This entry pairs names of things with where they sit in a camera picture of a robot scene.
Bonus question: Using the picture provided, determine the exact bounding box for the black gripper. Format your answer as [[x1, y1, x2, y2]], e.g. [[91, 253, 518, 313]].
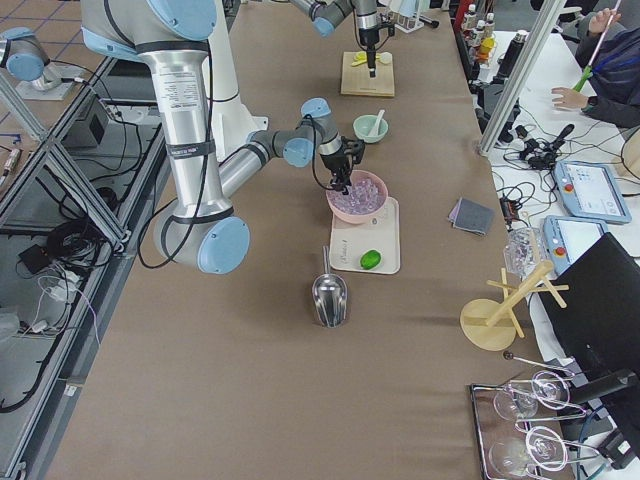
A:
[[359, 27, 380, 78], [320, 139, 365, 195]]

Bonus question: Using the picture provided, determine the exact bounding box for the white ceramic spoon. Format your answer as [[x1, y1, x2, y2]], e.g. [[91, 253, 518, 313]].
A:
[[369, 109, 385, 136]]

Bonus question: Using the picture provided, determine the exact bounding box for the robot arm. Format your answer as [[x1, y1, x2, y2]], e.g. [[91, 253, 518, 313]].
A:
[[81, 1, 365, 274], [291, 0, 395, 78]]

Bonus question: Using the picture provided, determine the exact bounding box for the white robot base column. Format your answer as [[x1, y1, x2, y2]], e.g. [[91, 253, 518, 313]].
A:
[[203, 0, 269, 163]]

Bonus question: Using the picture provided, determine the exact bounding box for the pink bowl of ice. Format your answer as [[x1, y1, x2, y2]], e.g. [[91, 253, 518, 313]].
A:
[[325, 170, 388, 225]]

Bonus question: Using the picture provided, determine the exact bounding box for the mint green bowl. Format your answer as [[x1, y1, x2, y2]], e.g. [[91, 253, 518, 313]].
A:
[[352, 114, 389, 144]]

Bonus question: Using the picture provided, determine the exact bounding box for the metal ice scoop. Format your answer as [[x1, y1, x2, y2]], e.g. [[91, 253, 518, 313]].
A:
[[311, 245, 348, 328]]

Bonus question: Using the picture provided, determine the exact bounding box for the yellow plastic knife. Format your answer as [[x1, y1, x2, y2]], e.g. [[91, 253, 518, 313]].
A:
[[350, 56, 367, 67]]

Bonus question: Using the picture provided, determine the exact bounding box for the wooden cutting board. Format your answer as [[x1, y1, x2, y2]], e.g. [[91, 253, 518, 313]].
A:
[[340, 51, 395, 98]]

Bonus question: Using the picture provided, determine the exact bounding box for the cream serving tray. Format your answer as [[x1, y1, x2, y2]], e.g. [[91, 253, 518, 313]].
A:
[[329, 197, 401, 275]]

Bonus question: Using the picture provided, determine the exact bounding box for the green lime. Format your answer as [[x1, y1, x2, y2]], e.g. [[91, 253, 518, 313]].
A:
[[359, 249, 382, 270]]

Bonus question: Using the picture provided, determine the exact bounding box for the grey folded cloth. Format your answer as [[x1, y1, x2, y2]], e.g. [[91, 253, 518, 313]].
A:
[[448, 198, 495, 235]]

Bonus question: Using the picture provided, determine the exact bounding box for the black thermos bottle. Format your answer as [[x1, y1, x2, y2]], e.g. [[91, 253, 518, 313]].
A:
[[497, 30, 528, 78]]

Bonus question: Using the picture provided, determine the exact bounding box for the wooden mug tree stand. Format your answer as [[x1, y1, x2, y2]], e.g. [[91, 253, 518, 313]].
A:
[[460, 260, 569, 351]]

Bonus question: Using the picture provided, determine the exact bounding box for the near teach pendant tablet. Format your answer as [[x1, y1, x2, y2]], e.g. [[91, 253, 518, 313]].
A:
[[542, 215, 609, 275]]

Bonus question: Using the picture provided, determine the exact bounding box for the teach pendant tablet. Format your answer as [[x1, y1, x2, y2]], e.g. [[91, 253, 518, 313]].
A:
[[553, 160, 632, 224], [542, 215, 609, 275]]

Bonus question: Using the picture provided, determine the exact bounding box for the seated person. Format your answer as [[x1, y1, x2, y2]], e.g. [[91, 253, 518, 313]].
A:
[[551, 8, 639, 128]]

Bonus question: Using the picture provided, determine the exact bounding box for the far teach pendant tablet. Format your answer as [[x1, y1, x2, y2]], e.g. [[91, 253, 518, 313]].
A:
[[553, 160, 632, 224]]

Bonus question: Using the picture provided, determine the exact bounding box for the wine glass rack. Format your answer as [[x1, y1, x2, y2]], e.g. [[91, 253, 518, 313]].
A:
[[469, 370, 601, 479]]

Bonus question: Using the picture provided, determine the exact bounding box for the white wire cup rack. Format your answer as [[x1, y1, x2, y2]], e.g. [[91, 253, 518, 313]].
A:
[[380, 0, 440, 33]]

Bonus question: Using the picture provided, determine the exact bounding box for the aluminium frame post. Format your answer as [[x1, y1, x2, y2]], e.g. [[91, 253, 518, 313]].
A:
[[478, 0, 566, 157]]

